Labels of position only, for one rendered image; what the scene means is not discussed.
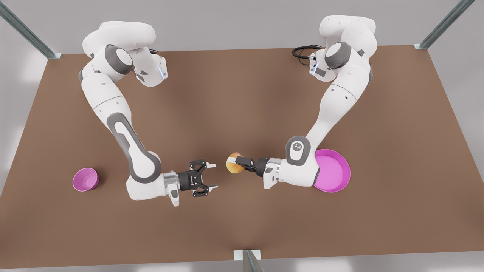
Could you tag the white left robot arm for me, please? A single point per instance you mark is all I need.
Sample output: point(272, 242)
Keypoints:
point(342, 98)

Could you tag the pink plate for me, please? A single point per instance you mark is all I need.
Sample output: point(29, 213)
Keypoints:
point(332, 172)

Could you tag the silver frame post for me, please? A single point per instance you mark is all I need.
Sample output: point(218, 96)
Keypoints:
point(250, 261)
point(26, 32)
point(442, 24)

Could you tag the yellow red apple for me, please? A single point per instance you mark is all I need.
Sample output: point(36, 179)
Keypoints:
point(232, 164)

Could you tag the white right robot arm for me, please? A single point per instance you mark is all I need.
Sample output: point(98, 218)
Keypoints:
point(102, 94)

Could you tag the pink bowl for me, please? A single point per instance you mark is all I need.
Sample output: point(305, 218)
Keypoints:
point(85, 180)

